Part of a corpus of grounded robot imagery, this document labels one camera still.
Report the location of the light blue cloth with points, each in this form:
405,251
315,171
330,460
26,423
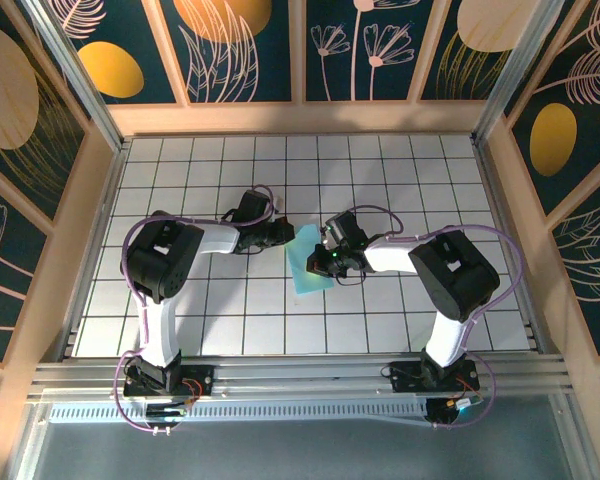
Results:
305,282

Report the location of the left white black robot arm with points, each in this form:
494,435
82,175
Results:
162,330

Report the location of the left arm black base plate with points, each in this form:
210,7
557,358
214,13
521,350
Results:
200,377

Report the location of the aluminium corner post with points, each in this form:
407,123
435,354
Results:
75,75
520,60

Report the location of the aluminium table side rail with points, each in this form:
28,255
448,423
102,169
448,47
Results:
497,200
111,200

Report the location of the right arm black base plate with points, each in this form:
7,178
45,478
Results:
405,380

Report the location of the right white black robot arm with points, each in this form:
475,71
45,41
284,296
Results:
455,275

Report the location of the aluminium frame rail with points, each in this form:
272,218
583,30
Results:
300,380

